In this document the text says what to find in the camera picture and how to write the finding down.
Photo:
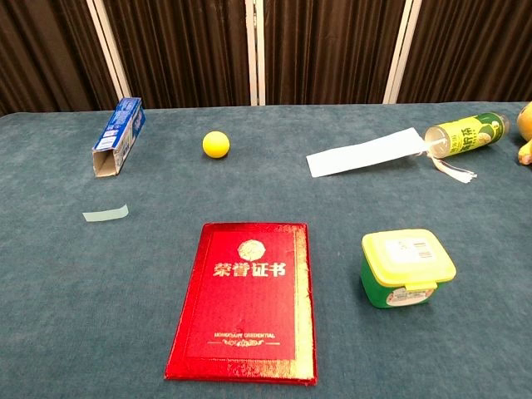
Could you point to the yellow green drink bottle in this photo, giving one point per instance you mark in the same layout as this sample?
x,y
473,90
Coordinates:
x,y
469,135

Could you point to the teal table cloth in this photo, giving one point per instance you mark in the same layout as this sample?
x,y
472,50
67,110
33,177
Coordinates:
x,y
83,311

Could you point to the red honorary certificate book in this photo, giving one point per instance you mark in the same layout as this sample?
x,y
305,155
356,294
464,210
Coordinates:
x,y
245,303

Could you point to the dark brown pleated screen panel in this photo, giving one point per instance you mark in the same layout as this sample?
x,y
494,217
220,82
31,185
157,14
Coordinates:
x,y
45,50
474,50
183,50
328,50

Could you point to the orange yellow round fruit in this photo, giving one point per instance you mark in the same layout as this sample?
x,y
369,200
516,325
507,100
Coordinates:
x,y
525,120

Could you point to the white paper bookmark with tassel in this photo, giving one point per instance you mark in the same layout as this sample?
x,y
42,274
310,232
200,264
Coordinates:
x,y
365,156

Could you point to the small pale paper strip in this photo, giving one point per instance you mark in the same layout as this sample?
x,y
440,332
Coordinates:
x,y
106,213

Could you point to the white screen frame post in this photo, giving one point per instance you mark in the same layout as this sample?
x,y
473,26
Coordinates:
x,y
110,50
254,50
399,50

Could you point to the yellow ball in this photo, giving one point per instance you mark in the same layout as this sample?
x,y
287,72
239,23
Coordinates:
x,y
216,144

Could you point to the blue open toothpaste carton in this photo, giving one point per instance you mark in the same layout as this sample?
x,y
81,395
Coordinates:
x,y
122,129

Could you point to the green tub with yellow lid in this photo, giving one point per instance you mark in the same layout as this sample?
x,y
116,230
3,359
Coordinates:
x,y
405,266

